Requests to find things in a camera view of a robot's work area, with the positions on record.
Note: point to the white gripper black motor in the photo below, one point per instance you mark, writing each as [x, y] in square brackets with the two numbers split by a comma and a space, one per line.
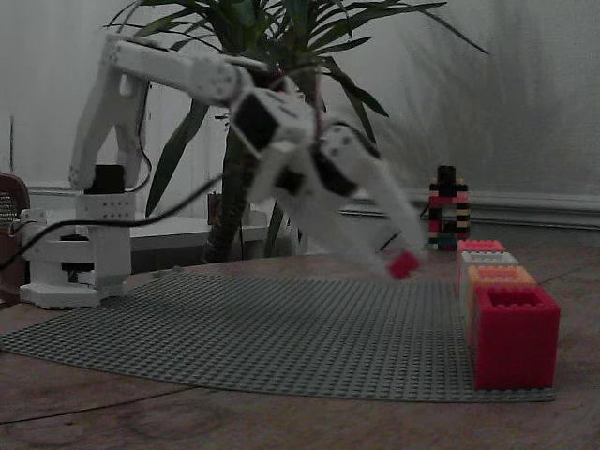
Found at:
[313, 177]

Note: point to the small red cube block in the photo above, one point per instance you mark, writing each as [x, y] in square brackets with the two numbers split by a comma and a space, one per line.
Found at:
[403, 265]

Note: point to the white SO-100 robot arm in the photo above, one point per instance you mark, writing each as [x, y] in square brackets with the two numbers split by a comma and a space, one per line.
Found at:
[108, 122]

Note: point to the multicolour brick tower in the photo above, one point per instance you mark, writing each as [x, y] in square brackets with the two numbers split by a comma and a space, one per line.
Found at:
[447, 206]

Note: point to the grey brick box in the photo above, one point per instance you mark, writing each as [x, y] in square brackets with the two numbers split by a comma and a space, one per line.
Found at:
[490, 259]

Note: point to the grey studded baseplate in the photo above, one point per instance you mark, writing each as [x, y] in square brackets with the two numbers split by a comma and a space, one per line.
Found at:
[281, 337]

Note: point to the orange brick box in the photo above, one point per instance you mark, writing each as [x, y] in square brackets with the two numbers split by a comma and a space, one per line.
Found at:
[501, 276]

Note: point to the large red brick box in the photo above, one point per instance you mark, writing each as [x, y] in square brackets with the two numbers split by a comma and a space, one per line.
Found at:
[515, 347]

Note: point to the green yucca house plant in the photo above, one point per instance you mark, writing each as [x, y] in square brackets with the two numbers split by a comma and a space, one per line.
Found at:
[225, 225]

